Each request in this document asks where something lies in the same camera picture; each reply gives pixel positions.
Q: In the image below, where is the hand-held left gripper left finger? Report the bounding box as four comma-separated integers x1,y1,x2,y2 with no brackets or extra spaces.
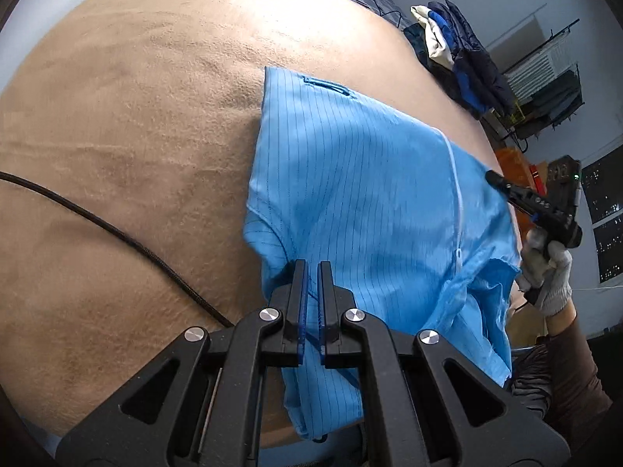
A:
56,259,308,467

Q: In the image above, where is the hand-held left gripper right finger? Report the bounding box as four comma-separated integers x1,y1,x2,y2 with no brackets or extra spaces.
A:
317,261,571,467

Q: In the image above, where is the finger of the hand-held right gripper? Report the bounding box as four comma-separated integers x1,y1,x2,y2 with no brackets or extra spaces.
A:
486,170,531,211

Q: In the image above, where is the light blue jacket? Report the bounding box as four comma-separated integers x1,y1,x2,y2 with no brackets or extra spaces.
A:
242,65,523,441

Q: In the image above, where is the person's right forearm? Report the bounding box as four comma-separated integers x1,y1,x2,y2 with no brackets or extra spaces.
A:
542,302,614,441

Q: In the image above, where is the black clothes rack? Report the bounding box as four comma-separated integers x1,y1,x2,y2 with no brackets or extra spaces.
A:
491,18,585,154

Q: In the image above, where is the person's right hand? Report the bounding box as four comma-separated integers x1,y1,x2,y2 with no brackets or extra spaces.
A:
516,228,574,318

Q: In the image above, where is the orange box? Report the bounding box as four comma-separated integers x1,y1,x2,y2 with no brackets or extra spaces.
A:
494,146,541,239

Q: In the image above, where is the dark window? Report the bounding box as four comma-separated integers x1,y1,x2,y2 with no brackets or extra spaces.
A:
581,143,623,284

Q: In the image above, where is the dark hanging garment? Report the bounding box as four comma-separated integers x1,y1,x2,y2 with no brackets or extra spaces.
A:
523,70,582,130

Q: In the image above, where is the white striped hanging towel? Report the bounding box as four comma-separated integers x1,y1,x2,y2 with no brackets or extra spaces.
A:
503,36,577,100

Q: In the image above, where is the navy puffer jacket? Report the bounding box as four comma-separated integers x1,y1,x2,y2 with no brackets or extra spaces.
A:
428,0,517,118

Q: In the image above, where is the cream white garment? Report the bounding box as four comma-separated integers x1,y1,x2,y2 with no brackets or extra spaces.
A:
410,5,456,69

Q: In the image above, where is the dark teal garment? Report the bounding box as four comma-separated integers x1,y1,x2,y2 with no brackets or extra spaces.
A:
403,23,431,69

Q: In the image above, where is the person's striped clothing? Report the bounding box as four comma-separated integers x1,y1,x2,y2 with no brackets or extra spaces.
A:
506,345,553,419

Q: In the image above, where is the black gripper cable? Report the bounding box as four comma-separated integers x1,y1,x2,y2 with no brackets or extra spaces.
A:
0,171,235,329

